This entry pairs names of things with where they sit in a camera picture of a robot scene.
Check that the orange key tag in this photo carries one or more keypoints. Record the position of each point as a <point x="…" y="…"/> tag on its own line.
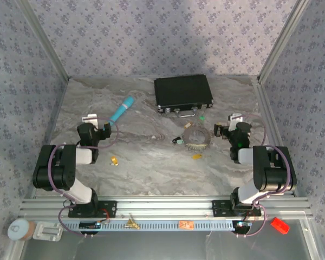
<point x="188" y="125"/>

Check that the yellow key tag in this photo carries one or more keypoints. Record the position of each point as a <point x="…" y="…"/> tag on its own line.
<point x="114" y="160"/>
<point x="197" y="156"/>

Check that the metal keyring disc with rings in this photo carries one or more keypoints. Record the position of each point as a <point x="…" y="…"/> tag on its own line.
<point x="187" y="135"/>

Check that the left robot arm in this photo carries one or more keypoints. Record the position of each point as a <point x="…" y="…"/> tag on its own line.
<point x="57" y="173"/>

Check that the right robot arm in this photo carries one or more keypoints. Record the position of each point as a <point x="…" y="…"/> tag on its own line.
<point x="273" y="173"/>

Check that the green key tag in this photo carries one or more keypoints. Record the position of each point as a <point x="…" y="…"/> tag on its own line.
<point x="202" y="118"/>

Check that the teal pen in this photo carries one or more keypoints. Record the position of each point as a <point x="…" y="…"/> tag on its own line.
<point x="122" y="108"/>

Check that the teal key tag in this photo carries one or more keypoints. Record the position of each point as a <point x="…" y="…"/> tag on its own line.
<point x="181" y="141"/>

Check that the right controller board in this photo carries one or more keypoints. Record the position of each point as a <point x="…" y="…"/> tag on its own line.
<point x="243" y="224"/>

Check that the controller board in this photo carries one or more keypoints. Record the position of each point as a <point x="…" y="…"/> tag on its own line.
<point x="90" y="225"/>
<point x="243" y="224"/>

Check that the left controller board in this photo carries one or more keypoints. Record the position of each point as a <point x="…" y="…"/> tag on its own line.
<point x="90" y="225"/>

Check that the gold binder clip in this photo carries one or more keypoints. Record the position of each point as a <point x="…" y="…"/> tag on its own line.
<point x="131" y="223"/>

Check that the orange printed card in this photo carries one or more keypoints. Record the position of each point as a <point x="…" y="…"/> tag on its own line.
<point x="186" y="224"/>

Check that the red plastic block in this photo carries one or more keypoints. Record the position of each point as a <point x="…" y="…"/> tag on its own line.
<point x="279" y="225"/>

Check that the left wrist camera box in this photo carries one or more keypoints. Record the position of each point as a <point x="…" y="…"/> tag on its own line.
<point x="90" y="118"/>

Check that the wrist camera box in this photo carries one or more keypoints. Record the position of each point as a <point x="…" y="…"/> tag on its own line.
<point x="90" y="118"/>
<point x="235" y="119"/>

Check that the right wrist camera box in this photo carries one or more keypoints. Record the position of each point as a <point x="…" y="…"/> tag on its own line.
<point x="235" y="119"/>

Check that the aluminium side rail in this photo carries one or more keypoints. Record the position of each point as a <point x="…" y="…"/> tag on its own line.
<point x="49" y="138"/>
<point x="266" y="108"/>

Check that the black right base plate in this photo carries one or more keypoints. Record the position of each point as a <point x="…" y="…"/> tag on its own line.
<point x="219" y="208"/>

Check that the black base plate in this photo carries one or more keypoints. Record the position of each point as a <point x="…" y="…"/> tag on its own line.
<point x="108" y="208"/>
<point x="219" y="208"/>

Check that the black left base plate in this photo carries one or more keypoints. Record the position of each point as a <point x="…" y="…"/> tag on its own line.
<point x="108" y="208"/>

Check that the aluminium mounting rail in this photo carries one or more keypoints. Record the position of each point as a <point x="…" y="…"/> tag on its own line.
<point x="165" y="207"/>

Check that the white plastic bracket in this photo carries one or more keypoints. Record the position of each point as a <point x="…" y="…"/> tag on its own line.
<point x="48" y="230"/>

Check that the aluminium frame post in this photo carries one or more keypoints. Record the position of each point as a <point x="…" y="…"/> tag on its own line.
<point x="44" y="40"/>
<point x="282" y="40"/>

